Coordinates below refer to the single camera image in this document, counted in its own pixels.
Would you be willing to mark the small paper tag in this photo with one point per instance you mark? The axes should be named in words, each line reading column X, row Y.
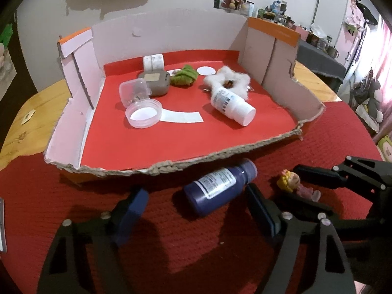
column 29, row 117

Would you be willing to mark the white flat device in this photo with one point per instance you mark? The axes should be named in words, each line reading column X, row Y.
column 2, row 226

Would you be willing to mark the white cabinet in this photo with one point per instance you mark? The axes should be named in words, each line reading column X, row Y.
column 330, row 9

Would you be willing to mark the dark brown door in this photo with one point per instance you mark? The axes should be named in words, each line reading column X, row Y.
column 7, row 12

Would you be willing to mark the orange cardboard box red bottom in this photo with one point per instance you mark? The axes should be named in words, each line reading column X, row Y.
column 122, row 147

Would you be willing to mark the small doll figure yellow hair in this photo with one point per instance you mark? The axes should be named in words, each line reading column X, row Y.
column 289, row 181

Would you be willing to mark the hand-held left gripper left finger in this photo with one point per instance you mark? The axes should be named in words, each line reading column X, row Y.
column 130, row 217

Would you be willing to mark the dark blue bottle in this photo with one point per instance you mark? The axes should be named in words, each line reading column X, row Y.
column 211, row 190

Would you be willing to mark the white round jar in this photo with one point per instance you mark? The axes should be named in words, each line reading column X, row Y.
column 153, row 62

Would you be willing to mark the small clear plastic container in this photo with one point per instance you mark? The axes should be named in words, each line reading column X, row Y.
column 134, row 90

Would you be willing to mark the row of small containers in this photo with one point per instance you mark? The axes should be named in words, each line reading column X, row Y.
column 284, row 18

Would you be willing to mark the green plush toy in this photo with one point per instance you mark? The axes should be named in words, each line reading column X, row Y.
column 6, row 35

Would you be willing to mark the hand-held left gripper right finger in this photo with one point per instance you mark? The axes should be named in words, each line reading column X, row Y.
column 263, row 211

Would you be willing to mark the green fluffy scrunchie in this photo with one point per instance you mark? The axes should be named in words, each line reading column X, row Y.
column 183, row 76

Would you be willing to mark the white pill bottle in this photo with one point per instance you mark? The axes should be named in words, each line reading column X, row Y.
column 229, row 102

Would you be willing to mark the dark grey covered table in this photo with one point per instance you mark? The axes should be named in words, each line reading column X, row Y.
column 321, row 61

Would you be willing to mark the clear round plastic lid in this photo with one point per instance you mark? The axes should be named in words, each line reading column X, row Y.
column 142, row 115

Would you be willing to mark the pile of plush toys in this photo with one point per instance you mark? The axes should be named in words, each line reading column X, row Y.
column 372, row 98

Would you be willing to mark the red knitted cloth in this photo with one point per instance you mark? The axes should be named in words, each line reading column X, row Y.
column 321, row 134

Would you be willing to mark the grey square case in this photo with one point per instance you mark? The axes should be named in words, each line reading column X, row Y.
column 153, row 81

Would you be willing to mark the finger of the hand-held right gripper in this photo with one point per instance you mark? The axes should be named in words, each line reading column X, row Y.
column 318, row 173
column 306, row 205

